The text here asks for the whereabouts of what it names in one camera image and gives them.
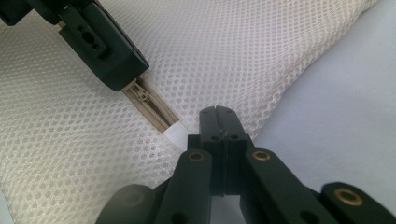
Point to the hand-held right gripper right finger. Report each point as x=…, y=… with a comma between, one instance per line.
x=233, y=130

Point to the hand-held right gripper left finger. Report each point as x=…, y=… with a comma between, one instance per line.
x=211, y=130

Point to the white mesh laundry bag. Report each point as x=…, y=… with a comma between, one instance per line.
x=218, y=62

